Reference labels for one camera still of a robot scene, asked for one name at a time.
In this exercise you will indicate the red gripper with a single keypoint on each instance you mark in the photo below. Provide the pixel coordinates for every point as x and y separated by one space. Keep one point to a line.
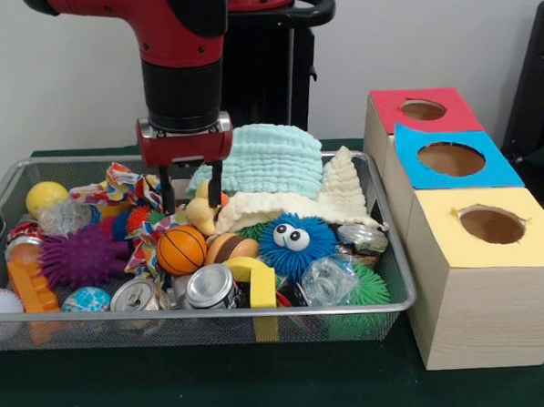
185 149

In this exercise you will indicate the yellow plush duck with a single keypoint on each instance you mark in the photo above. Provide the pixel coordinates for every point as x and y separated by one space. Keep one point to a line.
200 216

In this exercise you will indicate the colourful patterned cloth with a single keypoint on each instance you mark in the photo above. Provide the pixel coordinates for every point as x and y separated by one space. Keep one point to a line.
130 185
151 237

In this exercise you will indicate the mint green waffle cloth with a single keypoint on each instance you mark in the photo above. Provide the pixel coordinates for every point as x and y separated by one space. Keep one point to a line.
265 163

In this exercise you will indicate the cream yellow waffle cloth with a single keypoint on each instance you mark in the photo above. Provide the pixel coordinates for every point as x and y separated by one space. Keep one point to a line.
340 195

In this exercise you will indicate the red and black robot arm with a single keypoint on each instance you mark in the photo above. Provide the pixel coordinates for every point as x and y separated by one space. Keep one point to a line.
177 44

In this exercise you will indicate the wooden box with three holes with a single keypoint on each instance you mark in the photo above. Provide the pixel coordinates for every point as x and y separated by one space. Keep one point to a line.
487 311

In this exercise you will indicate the small orange basketball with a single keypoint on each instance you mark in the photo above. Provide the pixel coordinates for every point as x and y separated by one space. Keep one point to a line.
181 250

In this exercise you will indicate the silver metal can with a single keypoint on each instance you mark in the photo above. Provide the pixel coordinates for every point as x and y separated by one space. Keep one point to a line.
209 287

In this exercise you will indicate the yellow plastic block toy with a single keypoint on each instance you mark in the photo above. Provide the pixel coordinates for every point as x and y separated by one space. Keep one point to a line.
261 284

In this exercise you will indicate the blue fuzzy ball with eyes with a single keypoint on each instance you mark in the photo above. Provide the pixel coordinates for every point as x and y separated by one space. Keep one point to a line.
297 255

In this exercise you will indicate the purple spiky ball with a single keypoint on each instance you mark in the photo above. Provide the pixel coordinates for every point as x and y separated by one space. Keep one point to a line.
79 259

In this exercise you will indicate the yellow ball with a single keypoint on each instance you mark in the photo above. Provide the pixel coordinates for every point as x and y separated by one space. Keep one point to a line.
46 197

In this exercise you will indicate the globe print ball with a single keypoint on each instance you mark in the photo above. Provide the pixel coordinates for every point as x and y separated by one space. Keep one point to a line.
85 300

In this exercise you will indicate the orange plastic block toy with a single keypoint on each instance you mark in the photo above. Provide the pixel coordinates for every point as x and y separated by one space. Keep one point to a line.
30 289

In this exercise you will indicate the dark green table cloth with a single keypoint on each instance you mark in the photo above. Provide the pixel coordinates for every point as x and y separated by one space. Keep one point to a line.
218 389

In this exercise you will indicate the green spiky ball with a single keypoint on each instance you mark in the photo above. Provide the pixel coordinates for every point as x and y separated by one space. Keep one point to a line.
368 290

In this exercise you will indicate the white baseball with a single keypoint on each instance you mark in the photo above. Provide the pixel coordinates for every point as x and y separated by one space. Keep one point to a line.
2 304

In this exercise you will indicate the black chair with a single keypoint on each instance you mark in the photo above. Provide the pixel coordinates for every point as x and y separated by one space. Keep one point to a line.
535 80

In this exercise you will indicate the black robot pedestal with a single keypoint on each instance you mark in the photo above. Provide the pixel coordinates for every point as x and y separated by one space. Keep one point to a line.
274 76

